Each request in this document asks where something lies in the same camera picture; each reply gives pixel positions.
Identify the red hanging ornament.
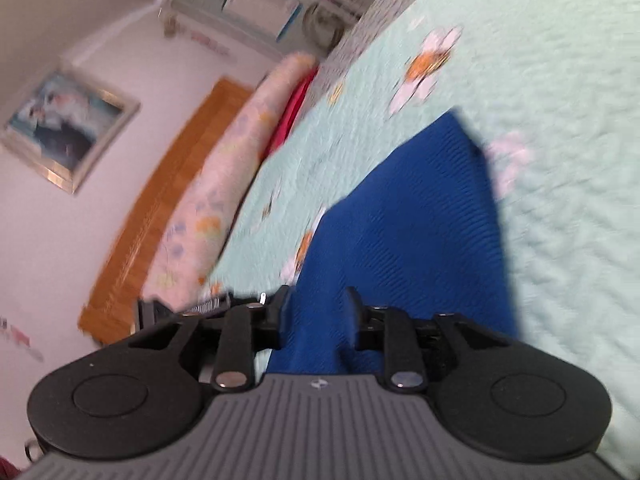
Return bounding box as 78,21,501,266
162,15,236,61

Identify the red blanket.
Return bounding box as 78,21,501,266
262,67,321,158

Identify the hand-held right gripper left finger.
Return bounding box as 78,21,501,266
129,286,292,392

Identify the framed wall picture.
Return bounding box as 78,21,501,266
0,67,141,196

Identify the floral rolled quilt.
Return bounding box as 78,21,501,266
142,51,318,306

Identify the blue knit sweater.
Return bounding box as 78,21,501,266
270,111,518,376

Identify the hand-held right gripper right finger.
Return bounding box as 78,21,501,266
346,287,511,393

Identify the wooden headboard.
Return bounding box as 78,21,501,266
77,77,253,346

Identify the blue-framed wall chart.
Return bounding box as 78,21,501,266
222,0,303,41

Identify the quilted bee-print bedspread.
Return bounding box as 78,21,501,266
200,0,640,480

